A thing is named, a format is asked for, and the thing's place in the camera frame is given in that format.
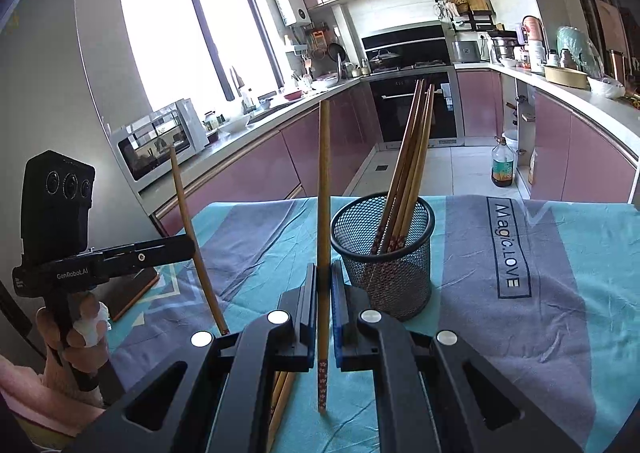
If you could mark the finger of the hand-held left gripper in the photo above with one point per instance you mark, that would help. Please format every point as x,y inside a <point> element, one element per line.
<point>145,258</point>

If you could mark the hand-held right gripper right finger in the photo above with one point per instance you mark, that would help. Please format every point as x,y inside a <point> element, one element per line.
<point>337,313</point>

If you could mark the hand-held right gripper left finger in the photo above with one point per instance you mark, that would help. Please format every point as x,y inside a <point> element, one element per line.
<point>312,303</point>

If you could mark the black mesh pen holder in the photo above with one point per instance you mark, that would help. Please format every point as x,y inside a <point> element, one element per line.
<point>390,278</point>

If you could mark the bundle of wooden chopsticks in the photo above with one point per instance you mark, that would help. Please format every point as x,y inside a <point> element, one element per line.
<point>405,168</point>

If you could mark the person's left forearm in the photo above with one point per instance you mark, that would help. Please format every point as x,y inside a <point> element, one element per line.
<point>30,398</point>

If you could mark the person's left hand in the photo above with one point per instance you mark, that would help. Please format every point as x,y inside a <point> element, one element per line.
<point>85,328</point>

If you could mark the dark brown flat board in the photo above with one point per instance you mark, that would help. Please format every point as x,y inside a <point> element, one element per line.
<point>132,293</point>

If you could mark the white countertop oven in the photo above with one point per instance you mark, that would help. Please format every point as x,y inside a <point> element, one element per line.
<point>165,143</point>

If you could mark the pink lower kitchen cabinets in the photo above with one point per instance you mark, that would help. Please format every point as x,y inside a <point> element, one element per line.
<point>575,148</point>
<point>280,158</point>

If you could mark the blue grey printed tablecloth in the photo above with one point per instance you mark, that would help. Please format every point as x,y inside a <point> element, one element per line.
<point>500,333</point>

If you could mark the kitchen window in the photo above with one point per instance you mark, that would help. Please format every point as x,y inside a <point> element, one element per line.
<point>170,43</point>

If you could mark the kitchen faucet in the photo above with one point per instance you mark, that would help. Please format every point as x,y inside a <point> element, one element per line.
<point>236,83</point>

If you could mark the black built-in oven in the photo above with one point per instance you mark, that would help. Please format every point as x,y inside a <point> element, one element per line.
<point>395,113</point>

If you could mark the cooking oil bottle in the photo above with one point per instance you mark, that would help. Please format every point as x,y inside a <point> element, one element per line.
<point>502,168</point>

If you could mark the white pink-rimmed bowl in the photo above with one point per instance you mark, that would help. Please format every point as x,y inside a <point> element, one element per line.
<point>325,81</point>

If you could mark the white bucket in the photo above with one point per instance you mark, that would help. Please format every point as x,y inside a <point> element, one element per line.
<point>512,140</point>

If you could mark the hanging black frying pan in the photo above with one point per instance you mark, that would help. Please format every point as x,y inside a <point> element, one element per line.
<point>336,53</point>

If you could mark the pan with glass lid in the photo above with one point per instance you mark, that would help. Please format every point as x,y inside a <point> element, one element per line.
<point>385,59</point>

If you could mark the black range hood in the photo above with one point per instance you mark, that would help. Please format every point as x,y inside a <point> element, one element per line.
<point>405,40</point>

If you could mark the white water heater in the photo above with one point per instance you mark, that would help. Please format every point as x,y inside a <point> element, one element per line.
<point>291,4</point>

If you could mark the stainless steel pot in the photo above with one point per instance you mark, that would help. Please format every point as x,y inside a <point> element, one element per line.
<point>504,49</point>

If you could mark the white plastic jar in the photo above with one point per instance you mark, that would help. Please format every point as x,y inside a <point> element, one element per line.
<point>536,57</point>

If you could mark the round beige steamer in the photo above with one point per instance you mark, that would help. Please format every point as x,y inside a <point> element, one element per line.
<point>566,77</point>

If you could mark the pink thermos kettle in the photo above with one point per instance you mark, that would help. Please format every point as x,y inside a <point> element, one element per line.
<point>532,28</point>

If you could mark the white plastic bag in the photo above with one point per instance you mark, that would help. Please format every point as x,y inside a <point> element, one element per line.
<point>606,88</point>

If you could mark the green plastic-covered appliance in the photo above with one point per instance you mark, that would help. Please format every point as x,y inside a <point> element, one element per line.
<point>580,50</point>

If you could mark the copper tumbler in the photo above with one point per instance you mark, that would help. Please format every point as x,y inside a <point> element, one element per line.
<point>617,65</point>

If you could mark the black wall rack with boards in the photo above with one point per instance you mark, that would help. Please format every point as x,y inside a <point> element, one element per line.
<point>472,10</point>

